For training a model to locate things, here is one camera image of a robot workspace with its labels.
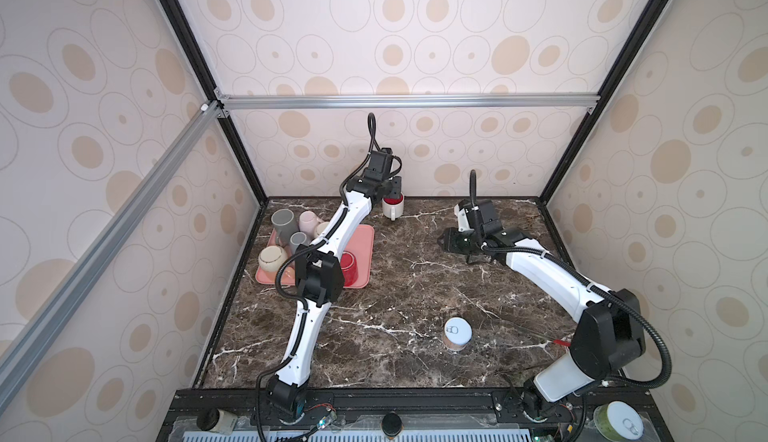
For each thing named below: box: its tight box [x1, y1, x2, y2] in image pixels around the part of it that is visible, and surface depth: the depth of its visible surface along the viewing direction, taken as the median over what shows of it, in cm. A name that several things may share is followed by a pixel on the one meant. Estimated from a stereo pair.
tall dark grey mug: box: [271, 208, 299, 246], surface depth 101 cm
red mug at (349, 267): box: [340, 251, 359, 288], surface depth 95 cm
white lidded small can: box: [444, 317, 473, 351], surface depth 83 cm
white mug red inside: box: [382, 192, 405, 221], surface depth 111 cm
